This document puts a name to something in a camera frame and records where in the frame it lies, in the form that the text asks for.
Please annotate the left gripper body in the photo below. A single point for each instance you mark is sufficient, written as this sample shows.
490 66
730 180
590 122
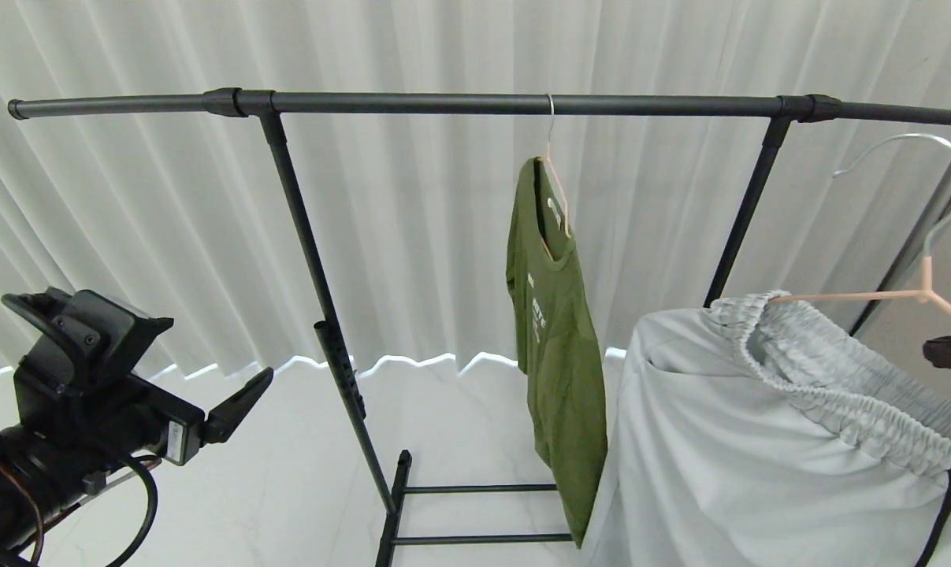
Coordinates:
128 441

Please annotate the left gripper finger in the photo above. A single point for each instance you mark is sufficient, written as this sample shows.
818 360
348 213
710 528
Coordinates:
239 405

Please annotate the pink clothes hanger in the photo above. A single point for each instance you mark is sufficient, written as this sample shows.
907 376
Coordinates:
550 157
926 276

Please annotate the pale grey garment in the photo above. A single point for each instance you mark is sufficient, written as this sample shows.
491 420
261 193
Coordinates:
759 441

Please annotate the green printed T-shirt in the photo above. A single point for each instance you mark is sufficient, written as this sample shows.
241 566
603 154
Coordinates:
558 331

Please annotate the black clothes rack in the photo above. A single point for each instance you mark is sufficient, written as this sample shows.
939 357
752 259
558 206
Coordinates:
443 102

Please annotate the white curtain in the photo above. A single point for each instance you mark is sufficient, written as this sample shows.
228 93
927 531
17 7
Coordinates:
365 236

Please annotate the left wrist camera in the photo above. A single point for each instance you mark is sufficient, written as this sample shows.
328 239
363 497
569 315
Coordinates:
81 346

